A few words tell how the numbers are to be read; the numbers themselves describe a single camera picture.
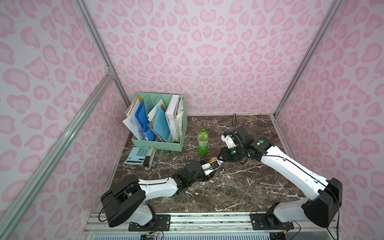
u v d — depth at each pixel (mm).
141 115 905
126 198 425
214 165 678
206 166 709
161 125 903
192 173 619
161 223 725
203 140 861
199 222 750
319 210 383
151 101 1007
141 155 954
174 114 855
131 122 881
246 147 567
